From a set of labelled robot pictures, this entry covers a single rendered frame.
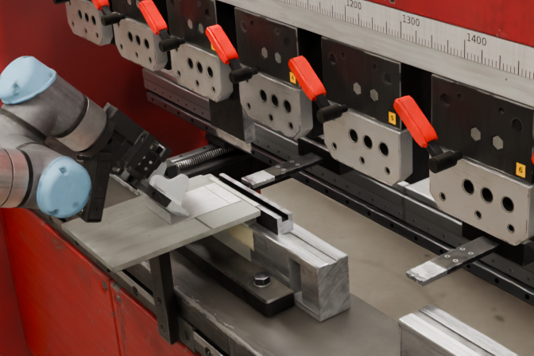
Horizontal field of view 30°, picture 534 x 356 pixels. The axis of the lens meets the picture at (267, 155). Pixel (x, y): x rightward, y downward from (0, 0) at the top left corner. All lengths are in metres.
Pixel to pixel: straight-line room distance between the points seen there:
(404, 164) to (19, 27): 1.30
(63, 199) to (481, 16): 0.57
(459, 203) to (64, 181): 0.49
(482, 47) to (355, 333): 0.58
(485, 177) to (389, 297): 2.11
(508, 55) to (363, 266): 2.36
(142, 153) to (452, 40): 0.58
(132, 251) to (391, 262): 1.96
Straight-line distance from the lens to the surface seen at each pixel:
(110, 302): 1.94
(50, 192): 1.27
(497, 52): 1.06
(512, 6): 1.03
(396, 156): 1.22
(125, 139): 1.51
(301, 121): 1.36
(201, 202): 1.62
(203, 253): 1.67
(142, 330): 1.84
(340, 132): 1.29
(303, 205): 3.77
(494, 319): 3.11
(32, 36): 2.35
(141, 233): 1.55
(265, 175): 1.68
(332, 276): 1.50
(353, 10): 1.22
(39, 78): 1.40
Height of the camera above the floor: 1.73
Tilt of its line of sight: 24 degrees down
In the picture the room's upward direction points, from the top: 4 degrees counter-clockwise
